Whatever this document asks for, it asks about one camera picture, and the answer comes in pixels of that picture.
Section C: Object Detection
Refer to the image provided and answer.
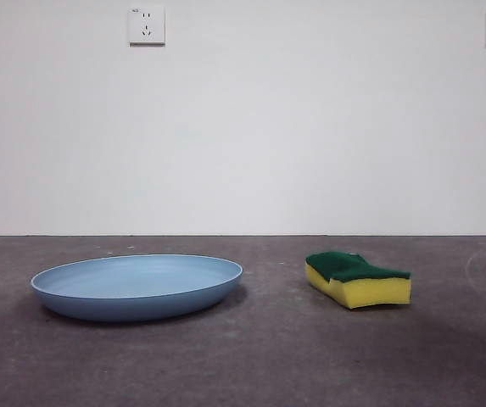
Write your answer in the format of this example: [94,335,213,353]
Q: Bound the green and yellow sponge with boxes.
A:
[304,250,412,310]

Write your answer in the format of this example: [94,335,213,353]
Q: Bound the white wall socket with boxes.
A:
[128,3,167,47]

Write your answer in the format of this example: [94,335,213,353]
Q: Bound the light blue round plate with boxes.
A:
[30,253,244,322]

